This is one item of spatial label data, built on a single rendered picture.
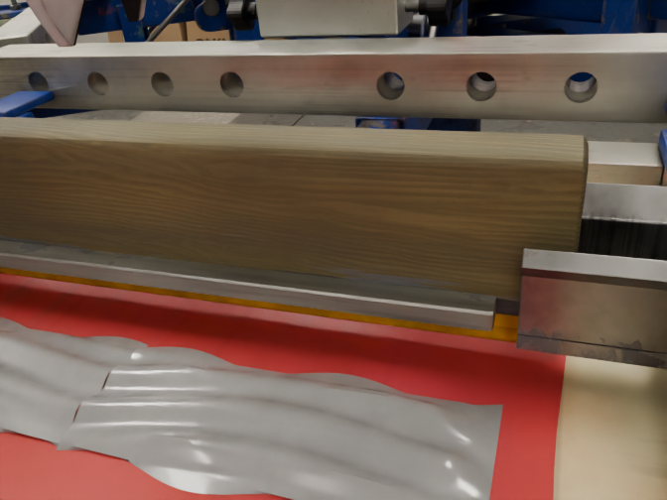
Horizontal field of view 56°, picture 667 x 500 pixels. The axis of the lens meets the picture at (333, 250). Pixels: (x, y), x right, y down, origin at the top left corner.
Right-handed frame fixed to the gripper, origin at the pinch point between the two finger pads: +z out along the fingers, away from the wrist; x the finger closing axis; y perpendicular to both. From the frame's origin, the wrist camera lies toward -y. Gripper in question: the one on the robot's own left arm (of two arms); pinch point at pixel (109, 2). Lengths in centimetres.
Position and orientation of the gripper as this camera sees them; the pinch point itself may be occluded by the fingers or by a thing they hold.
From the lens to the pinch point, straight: 31.4
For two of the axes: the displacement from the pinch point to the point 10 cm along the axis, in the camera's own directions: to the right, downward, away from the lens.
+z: 1.0, 8.5, 5.1
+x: -3.1, 5.1, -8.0
